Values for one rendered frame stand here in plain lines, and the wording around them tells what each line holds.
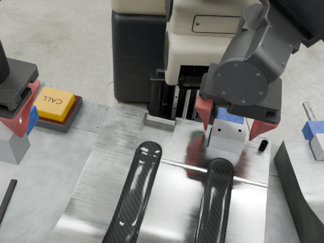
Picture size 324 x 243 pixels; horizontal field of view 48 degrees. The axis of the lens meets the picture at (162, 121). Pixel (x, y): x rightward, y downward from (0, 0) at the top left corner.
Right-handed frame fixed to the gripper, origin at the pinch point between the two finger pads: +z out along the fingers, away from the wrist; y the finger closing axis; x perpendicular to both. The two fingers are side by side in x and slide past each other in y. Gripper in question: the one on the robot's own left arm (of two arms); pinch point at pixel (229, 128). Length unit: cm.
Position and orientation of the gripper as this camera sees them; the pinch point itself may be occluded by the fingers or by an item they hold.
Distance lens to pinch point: 56.4
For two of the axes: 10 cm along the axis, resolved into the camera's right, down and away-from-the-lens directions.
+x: 2.3, -7.1, 6.6
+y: 9.7, 2.3, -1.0
